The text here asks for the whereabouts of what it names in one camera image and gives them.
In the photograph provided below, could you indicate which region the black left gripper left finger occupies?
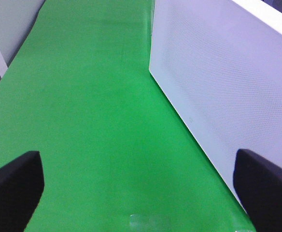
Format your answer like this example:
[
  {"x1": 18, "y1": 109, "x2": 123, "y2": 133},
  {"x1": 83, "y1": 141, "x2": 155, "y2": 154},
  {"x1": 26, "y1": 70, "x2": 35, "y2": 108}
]
[{"x1": 0, "y1": 151, "x2": 44, "y2": 232}]

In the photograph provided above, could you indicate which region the clear tape strip on table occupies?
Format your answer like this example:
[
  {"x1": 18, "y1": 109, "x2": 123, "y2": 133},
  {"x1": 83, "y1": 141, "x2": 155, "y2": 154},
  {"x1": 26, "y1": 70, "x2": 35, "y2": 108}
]
[{"x1": 128, "y1": 213, "x2": 250, "y2": 232}]

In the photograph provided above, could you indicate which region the white microwave door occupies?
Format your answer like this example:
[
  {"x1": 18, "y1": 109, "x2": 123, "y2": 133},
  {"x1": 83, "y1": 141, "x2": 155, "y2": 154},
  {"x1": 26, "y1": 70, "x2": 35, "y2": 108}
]
[{"x1": 148, "y1": 0, "x2": 282, "y2": 216}]

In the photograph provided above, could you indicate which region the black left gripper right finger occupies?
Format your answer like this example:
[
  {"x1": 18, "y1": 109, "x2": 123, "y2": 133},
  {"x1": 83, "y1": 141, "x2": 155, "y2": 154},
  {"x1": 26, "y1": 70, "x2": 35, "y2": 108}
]
[{"x1": 233, "y1": 149, "x2": 282, "y2": 232}]

